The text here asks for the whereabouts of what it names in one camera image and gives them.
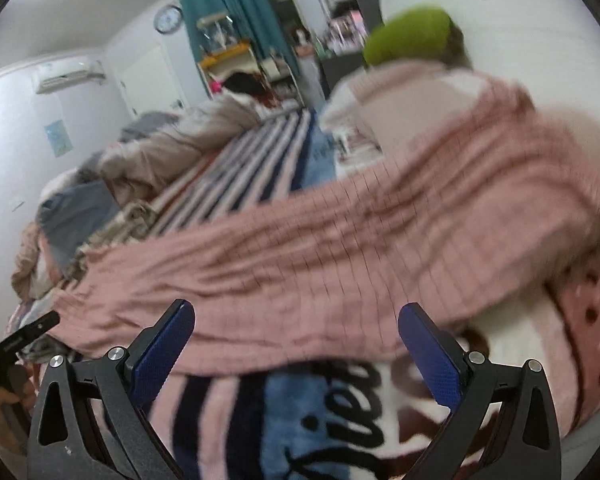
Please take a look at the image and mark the blue grey folded garment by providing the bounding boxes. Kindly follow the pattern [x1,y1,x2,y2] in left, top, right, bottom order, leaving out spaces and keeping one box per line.
[38,180,120,276]

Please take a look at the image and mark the crumpled beige grey duvet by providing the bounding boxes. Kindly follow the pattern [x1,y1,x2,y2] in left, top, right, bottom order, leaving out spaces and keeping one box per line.
[78,93,264,206]

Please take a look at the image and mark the white air conditioner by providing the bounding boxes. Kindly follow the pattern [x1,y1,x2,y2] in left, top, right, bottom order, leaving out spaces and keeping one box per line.
[32,56,106,94]

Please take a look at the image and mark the mannequin head with wig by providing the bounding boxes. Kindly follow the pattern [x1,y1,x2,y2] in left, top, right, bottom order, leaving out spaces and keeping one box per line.
[292,27,315,58]

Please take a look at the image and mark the small wall poster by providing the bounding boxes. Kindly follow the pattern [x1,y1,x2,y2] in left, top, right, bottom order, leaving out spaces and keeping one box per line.
[44,119,73,158]

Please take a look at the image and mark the green plush toy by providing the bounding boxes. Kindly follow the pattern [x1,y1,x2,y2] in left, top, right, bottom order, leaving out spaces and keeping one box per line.
[363,6,465,66]

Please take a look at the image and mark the dark tall bookshelf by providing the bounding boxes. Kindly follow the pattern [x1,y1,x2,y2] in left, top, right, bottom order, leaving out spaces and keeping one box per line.
[315,0,382,96]

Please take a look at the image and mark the beige striped pillow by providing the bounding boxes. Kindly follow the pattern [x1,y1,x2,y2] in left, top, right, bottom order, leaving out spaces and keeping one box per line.
[360,58,600,221]

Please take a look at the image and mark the pink checked pants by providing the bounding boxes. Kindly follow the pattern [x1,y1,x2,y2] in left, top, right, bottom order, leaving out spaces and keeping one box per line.
[53,81,600,376]

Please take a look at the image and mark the teal curtain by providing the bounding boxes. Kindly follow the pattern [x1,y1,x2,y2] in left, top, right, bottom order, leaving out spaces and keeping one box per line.
[180,0,300,76]

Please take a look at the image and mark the white door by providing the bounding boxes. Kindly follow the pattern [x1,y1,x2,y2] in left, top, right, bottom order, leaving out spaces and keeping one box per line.
[117,46,186,117]

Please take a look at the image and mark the striped plush bed blanket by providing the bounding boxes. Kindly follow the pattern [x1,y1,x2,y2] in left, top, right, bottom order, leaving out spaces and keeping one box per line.
[4,107,600,480]

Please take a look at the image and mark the grey floral patterned garment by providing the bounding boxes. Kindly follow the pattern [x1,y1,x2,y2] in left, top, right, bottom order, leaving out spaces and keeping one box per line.
[67,200,158,281]

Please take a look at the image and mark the round wall clock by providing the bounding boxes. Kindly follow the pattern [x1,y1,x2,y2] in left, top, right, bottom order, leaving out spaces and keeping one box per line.
[154,4,183,35]

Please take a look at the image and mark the yellow white shelf cabinet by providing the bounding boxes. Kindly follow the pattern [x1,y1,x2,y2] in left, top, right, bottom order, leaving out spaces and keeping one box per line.
[198,41,260,88]

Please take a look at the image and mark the person's left hand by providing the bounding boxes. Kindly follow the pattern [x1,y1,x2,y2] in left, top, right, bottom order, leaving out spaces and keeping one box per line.
[0,366,38,456]

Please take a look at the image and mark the white bed headboard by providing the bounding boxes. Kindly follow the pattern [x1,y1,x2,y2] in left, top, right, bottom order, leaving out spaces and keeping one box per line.
[379,0,600,172]

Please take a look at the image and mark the glass display case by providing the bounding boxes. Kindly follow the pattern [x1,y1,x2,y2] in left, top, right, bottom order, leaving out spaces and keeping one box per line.
[196,11,239,55]

